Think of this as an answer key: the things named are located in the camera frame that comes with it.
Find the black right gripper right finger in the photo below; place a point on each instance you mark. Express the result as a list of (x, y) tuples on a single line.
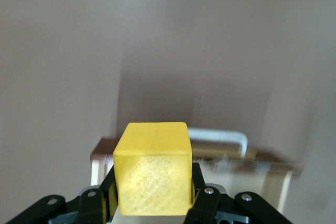
[(207, 203)]

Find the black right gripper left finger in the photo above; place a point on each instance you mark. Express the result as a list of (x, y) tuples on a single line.
[(92, 208)]

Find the yellow wooden block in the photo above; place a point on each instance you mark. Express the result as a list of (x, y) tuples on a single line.
[(153, 169)]

